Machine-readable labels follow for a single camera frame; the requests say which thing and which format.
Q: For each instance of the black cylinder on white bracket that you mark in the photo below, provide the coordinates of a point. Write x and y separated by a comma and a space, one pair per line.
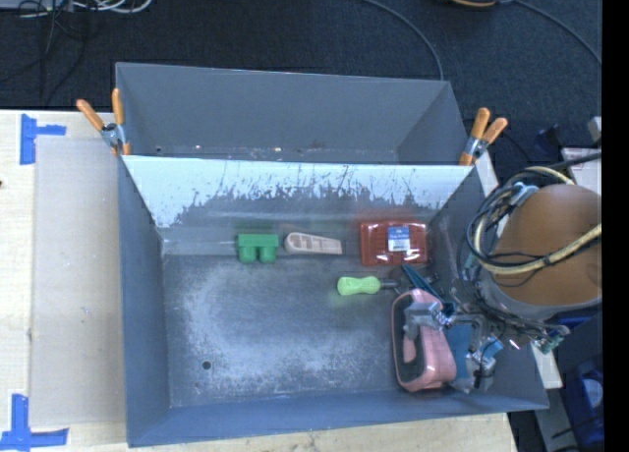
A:
491, 349

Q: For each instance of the pink case with black rim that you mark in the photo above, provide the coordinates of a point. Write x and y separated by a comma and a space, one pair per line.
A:
427, 366

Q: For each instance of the pale wood flat board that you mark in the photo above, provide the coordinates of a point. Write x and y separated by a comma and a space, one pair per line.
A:
74, 268

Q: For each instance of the beige plastic wedge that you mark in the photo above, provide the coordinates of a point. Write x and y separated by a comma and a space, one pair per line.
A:
309, 244

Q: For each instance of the grey metal bin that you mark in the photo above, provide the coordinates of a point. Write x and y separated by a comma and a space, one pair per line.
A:
275, 332

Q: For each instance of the dark teal pointed tool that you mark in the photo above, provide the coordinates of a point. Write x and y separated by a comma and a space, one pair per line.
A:
417, 279

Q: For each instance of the red-brown packet with blue label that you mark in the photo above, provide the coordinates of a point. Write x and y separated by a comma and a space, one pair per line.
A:
393, 243

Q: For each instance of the green double cylinder toy block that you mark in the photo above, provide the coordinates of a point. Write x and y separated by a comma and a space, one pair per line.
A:
257, 247

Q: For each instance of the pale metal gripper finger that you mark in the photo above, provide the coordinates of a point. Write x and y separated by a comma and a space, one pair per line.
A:
415, 328
423, 309

